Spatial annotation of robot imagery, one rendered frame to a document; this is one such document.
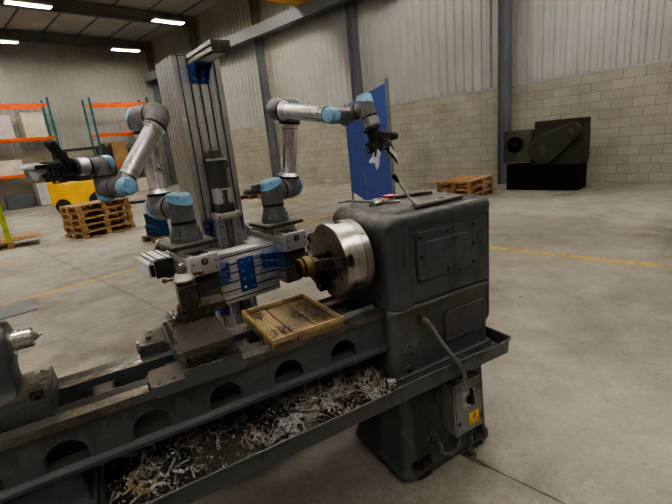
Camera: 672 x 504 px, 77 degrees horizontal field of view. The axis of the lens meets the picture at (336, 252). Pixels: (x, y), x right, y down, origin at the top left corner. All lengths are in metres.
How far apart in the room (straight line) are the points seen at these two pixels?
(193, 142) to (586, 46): 10.27
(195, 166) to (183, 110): 0.27
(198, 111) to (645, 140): 10.10
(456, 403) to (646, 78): 9.90
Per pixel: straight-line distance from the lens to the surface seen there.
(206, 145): 2.33
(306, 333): 1.57
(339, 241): 1.62
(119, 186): 1.93
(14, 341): 1.57
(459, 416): 2.14
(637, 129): 11.35
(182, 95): 2.32
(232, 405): 1.60
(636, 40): 11.51
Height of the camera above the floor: 1.56
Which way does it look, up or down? 15 degrees down
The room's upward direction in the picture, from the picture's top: 6 degrees counter-clockwise
